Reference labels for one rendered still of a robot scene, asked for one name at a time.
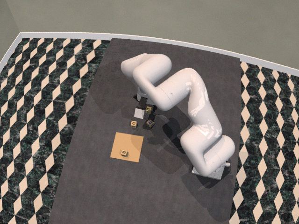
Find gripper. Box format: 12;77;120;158
133;87;157;112

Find orange flat mat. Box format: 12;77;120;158
110;132;144;162

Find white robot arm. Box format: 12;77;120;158
121;53;235;177

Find tan block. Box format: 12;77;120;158
131;121;137;128
121;150;128;157
146;106;152;114
147;120;154;127

